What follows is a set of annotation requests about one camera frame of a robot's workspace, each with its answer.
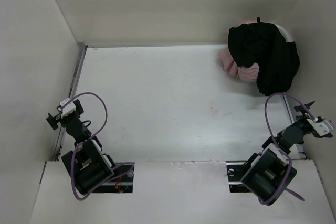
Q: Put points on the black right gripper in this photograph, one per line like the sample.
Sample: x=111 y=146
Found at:
x=300 y=108

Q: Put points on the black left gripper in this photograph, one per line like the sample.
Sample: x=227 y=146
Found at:
x=53 y=119

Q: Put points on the black trousers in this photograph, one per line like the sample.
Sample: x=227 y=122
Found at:
x=279 y=61

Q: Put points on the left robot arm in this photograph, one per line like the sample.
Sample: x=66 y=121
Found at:
x=88 y=164

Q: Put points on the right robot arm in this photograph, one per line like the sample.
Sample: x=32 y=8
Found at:
x=268 y=174

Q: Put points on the pink garment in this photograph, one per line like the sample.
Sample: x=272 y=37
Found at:
x=245 y=73

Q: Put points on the white laundry basket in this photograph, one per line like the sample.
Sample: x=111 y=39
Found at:
x=285 y=33

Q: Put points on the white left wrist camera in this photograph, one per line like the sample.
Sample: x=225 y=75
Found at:
x=66 y=107

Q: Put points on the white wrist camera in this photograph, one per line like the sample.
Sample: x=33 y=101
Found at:
x=66 y=107
x=322 y=127

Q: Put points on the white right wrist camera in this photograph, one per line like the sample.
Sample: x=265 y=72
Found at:
x=322 y=127

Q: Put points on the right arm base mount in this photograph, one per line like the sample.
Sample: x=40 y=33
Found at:
x=235 y=172

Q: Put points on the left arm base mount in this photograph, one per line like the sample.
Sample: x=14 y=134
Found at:
x=120 y=182

